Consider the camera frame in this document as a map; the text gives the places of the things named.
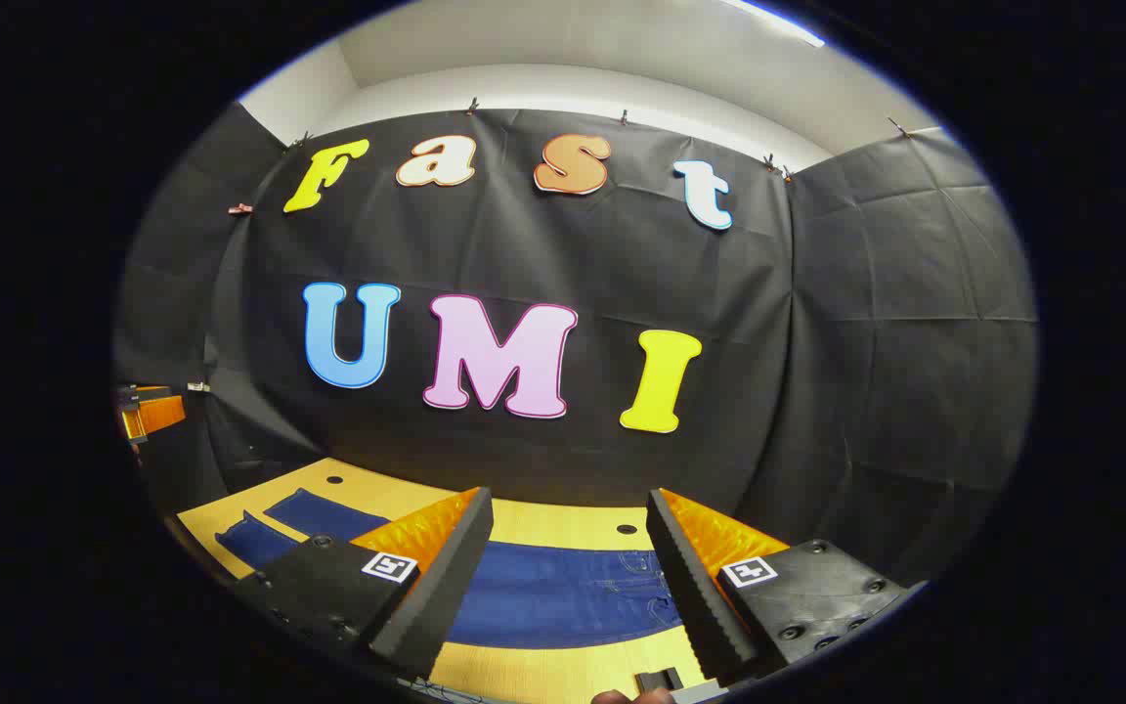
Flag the black backdrop cloth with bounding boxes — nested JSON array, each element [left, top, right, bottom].
[[113, 103, 1041, 588]]

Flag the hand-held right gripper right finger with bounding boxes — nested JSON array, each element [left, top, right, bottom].
[[646, 487, 916, 685]]

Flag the blue denim jeans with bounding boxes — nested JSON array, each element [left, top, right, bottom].
[[214, 487, 686, 650]]

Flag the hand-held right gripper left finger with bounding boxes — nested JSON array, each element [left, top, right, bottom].
[[231, 486, 496, 681]]

